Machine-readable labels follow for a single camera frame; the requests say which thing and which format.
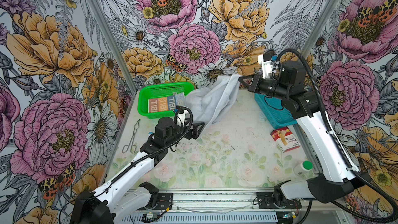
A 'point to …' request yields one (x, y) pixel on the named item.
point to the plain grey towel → (211, 104)
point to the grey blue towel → (166, 103)
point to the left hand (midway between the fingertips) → (197, 125)
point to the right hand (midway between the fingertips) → (239, 84)
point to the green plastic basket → (155, 90)
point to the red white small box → (284, 139)
